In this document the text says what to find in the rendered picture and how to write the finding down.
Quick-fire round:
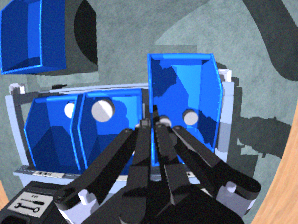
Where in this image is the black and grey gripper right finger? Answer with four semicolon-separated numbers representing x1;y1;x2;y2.
153;105;261;224

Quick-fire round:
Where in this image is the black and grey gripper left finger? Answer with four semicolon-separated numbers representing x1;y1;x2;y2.
53;105;152;224

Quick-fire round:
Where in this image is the grey low shelf rack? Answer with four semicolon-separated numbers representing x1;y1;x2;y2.
5;69;234;207

